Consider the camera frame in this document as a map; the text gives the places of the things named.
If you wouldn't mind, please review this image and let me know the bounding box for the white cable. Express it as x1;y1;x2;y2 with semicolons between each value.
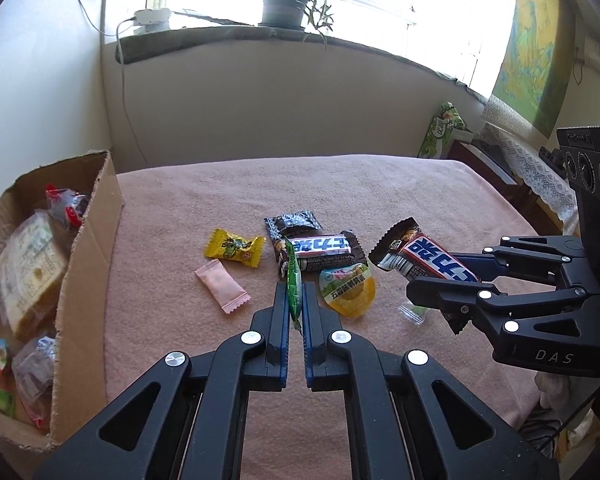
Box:
74;0;148;163

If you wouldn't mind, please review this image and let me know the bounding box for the clear snack packet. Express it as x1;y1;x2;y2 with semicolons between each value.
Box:
11;336;57;432

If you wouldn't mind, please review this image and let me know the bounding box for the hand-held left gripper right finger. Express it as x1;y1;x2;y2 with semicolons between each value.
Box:
302;282;561;480

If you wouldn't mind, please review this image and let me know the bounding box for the brown chocolate bar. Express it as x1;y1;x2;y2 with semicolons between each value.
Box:
368;217;482;337
280;230;367;274

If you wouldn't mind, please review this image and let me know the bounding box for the small clear green candy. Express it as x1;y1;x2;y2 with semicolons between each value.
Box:
398;302;429;325

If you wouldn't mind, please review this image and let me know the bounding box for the brown cardboard box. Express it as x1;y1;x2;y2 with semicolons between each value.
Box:
0;149;127;455

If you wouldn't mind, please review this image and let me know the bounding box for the potted spider plant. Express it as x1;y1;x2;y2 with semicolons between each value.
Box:
234;0;342;52

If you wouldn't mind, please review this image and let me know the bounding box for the yellow jelly cup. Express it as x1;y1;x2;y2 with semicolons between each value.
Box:
318;262;377;317

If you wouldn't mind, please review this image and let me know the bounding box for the landscape wall scroll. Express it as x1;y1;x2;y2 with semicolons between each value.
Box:
481;0;577;139

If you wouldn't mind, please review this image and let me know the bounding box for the black cookie packet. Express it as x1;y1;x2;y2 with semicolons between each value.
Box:
263;209;324;281

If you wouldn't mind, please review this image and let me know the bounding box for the white electronic box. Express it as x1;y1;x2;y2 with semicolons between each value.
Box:
132;7;172;34

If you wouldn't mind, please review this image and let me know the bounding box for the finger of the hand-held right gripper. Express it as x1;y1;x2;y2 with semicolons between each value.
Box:
447;235;590;288
405;276;600;377

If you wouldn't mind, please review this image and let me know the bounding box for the yellow wrapped candy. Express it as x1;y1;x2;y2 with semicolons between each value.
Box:
203;228;266;270

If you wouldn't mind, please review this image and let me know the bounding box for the green tissue pack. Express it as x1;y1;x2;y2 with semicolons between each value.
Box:
417;102;466;160

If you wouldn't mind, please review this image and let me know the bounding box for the dark ornament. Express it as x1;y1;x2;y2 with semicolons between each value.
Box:
539;146;567;177

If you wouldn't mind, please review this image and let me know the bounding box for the pink candy packet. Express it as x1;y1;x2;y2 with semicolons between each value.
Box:
194;260;252;316

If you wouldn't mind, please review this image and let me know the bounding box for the red and clear snack bag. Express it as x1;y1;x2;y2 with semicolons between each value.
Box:
45;184;94;232

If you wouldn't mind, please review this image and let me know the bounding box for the white lace cloth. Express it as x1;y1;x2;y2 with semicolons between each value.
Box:
479;121;579;234

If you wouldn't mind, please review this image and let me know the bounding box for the green candy stick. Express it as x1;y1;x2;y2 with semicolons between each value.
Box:
285;242;304;331

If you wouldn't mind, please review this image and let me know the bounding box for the sliced bread package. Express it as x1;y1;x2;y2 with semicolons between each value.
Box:
0;211;72;342

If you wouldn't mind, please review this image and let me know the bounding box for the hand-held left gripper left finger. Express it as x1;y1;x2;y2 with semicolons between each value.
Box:
32;282;291;480

